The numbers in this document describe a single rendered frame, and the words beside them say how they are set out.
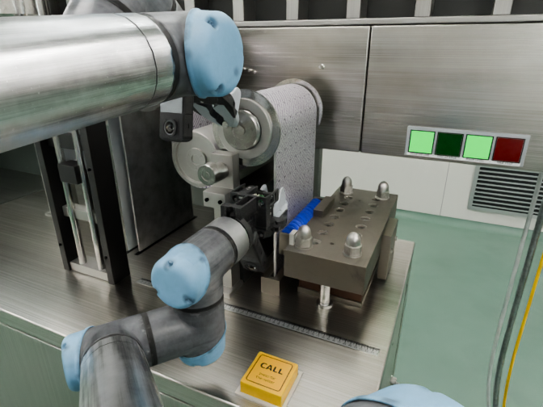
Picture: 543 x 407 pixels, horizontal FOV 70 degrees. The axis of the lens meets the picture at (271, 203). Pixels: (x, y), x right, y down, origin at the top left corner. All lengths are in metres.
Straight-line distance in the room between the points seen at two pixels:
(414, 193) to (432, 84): 2.58
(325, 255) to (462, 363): 1.51
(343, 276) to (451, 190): 2.80
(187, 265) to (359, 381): 0.35
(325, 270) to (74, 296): 0.54
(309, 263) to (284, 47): 0.57
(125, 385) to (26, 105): 0.26
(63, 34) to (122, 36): 0.04
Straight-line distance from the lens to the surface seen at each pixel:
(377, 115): 1.01
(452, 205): 3.53
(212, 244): 0.55
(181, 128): 0.59
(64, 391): 1.06
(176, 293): 0.53
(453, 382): 2.08
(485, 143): 1.00
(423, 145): 1.00
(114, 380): 0.43
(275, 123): 0.72
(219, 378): 0.69
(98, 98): 0.29
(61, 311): 0.92
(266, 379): 0.65
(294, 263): 0.77
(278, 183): 0.77
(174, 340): 0.58
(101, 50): 0.30
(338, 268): 0.74
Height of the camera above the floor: 1.40
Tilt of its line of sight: 22 degrees down
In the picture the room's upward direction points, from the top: straight up
